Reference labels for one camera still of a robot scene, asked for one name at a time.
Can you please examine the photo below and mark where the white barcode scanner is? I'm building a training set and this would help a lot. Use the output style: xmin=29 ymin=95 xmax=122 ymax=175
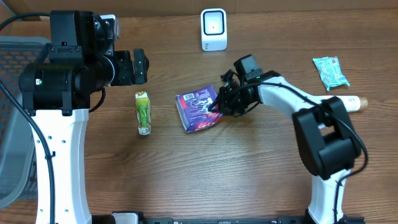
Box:
xmin=200 ymin=8 xmax=228 ymax=52

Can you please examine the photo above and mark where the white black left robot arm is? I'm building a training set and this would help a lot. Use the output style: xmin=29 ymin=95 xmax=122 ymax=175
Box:
xmin=19 ymin=11 xmax=149 ymax=224

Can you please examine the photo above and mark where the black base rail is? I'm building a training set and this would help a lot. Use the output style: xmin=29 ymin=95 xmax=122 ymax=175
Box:
xmin=91 ymin=207 xmax=366 ymax=224

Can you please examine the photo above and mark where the green yellow snack packet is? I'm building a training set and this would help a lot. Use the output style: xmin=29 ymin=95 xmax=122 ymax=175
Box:
xmin=135 ymin=91 xmax=152 ymax=136

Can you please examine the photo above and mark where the grey plastic basket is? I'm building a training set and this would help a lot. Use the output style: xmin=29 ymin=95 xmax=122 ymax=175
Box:
xmin=1 ymin=36 xmax=49 ymax=208

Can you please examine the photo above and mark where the white tube gold cap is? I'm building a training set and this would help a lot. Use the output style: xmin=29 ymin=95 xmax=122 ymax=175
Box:
xmin=338 ymin=96 xmax=368 ymax=112

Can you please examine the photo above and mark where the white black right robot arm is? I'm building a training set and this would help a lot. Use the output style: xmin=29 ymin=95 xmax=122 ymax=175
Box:
xmin=208 ymin=55 xmax=364 ymax=223

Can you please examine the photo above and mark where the purple pad package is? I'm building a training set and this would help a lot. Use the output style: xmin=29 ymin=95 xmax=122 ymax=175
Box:
xmin=175 ymin=85 xmax=223 ymax=133

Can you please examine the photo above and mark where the teal wipes packet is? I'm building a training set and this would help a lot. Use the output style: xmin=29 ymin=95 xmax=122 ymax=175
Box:
xmin=312 ymin=57 xmax=350 ymax=91

